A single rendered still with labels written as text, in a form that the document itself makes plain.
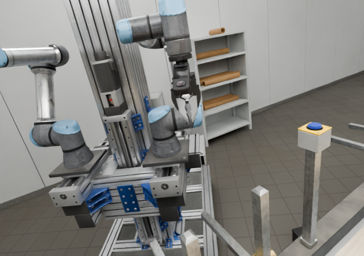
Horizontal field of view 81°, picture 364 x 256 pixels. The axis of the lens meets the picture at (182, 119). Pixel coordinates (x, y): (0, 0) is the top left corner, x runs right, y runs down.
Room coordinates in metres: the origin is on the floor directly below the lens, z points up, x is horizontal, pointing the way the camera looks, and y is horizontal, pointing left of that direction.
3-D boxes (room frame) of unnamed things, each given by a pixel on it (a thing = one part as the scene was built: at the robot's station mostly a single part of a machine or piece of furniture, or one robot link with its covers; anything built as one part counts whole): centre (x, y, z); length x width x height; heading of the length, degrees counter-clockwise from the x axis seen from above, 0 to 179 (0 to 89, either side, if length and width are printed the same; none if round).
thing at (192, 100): (0.66, -0.05, 1.35); 0.06 x 0.03 x 0.09; 173
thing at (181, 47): (0.66, -0.03, 1.54); 0.08 x 0.08 x 0.05
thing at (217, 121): (3.22, -0.62, 0.78); 0.90 x 0.45 x 1.55; 113
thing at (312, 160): (0.62, -0.42, 0.93); 0.05 x 0.05 x 0.45; 26
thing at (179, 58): (0.67, -0.03, 1.46); 0.09 x 0.08 x 0.12; 173
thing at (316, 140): (0.62, -0.42, 1.18); 0.07 x 0.07 x 0.08; 26
